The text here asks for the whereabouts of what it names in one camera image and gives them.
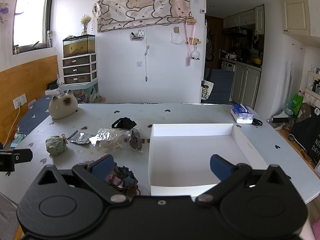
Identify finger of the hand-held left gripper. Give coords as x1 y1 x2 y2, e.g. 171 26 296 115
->
14 149 33 164

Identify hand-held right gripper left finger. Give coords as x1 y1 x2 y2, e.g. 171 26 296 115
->
37 154 129 204

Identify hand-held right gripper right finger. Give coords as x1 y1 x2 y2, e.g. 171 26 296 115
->
195 154 292 205

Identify multicolour crochet scrunchie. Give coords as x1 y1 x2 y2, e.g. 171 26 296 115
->
98 154 141 198

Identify clear bag of beige cords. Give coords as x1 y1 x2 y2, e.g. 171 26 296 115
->
89 128 133 150

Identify white shallow box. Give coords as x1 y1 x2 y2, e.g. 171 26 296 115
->
149 123 268 197

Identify silver foil packet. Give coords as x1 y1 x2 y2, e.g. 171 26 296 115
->
67 130 92 144

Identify black face mask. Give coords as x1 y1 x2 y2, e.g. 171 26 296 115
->
111 117 137 131

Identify teal packet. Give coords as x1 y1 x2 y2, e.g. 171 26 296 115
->
11 133 27 148

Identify green fabric pouch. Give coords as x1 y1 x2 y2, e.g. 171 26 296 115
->
45 134 68 156

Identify clear bag of dark knitwear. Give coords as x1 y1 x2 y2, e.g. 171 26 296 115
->
128 128 144 153

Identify blue tissue pack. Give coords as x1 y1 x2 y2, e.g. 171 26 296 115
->
230 103 255 124

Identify cat-shaped ceramic figure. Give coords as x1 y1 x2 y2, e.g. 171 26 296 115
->
48 89 79 119

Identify printed tote bag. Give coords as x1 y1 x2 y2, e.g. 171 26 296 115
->
200 79 215 101

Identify colourful printed cabinet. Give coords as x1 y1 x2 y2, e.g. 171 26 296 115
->
64 82 100 103

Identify dark blue chair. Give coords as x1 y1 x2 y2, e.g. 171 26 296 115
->
204 68 236 104

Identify grey kitchen base cabinet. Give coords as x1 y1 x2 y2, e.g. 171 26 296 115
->
230 63 262 110

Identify black letter board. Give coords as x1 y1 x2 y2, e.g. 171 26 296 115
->
289 102 320 165

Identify green bag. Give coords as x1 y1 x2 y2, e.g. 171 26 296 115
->
291 94 303 117

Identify washing machine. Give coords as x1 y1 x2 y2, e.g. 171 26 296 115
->
221 60 236 72

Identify white plastic drawer unit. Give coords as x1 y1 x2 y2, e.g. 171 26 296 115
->
62 53 98 85

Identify glass fish tank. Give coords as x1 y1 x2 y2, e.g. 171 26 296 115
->
62 34 96 58

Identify pink ribbon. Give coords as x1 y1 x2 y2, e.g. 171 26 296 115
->
185 21 198 67

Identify white hanging bib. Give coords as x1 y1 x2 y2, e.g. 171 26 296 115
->
170 27 184 45

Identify window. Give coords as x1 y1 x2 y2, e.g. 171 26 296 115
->
12 0 54 55

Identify dried flowers in vase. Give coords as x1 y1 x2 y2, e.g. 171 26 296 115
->
80 14 92 36

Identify bear print cloth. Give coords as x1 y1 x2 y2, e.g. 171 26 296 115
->
93 0 193 32

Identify white power cable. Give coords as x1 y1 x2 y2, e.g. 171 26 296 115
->
4 104 21 146

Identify white wall outlet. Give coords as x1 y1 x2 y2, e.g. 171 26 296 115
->
13 93 27 109

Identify white hanging cable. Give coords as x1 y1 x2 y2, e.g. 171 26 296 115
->
143 25 151 82

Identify clear wall holder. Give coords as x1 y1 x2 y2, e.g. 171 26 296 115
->
130 30 146 41

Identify grey kitchen wall cabinet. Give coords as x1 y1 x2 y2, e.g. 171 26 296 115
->
223 4 265 34

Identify cream wall cabinet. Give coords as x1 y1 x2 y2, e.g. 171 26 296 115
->
281 0 320 46

